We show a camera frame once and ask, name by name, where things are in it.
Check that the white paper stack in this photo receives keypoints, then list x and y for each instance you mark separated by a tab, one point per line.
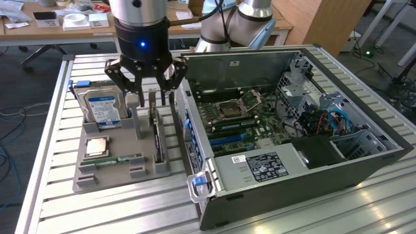
181	14

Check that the grey parts rack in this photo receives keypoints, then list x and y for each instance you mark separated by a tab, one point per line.
122	156

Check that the black RAM stick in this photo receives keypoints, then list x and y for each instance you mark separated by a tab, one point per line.
233	124

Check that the silver chipset heatsink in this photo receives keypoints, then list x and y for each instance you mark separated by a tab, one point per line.
264	143

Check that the silver CPU chip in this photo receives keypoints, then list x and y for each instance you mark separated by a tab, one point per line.
96	146

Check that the flat white box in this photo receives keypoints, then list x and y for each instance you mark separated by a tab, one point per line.
76	28

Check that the plain white box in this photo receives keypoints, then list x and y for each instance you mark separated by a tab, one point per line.
98	20

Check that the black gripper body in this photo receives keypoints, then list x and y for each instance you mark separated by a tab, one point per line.
142	44

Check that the blue card retention clip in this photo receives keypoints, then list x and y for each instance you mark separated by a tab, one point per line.
185	113
190	134
197	155
194	144
186	123

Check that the green graphics card black heatsink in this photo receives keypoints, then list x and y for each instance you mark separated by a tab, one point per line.
157	141

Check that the black caster leg frame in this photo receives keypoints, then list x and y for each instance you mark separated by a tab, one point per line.
44	53

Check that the grey cup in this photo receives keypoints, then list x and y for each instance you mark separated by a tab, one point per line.
46	3

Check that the clear plastic bag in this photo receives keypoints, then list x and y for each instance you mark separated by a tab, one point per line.
12	12

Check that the metal socket cover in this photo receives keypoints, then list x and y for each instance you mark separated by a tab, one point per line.
252	98

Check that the white tape roll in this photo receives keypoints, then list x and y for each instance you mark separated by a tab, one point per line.
66	20

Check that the red packet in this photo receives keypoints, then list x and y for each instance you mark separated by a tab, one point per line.
100	7

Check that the wooden desk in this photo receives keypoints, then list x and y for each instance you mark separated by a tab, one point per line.
180	32
32	33

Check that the hard disk blue carrier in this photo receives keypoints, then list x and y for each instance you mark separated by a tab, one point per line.
100	107

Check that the white paper label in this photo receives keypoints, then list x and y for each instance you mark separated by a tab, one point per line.
16	25

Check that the blue case latch tab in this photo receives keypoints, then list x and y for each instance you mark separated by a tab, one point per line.
198	182

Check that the dark grey PC case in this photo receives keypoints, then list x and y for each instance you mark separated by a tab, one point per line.
292	200

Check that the black power connector cluster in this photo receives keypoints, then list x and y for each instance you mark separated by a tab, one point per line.
308	122

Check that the CPU socket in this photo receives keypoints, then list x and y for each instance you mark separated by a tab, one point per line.
228	109

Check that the metal disk bay cage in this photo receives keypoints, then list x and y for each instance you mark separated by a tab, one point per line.
292	97

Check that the white table frame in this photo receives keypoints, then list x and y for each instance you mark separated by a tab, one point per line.
373	21

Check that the grey power supply unit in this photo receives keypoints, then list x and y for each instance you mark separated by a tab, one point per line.
233	175

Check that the white power box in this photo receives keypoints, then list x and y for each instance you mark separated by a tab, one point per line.
353	41

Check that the metal drive bracket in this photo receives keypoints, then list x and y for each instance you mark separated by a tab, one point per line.
357	143

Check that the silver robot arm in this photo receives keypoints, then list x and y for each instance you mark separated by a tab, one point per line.
138	12

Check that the white box black top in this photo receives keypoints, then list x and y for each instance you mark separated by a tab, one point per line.
46	23

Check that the green RAM stick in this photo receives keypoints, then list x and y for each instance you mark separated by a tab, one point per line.
110	159

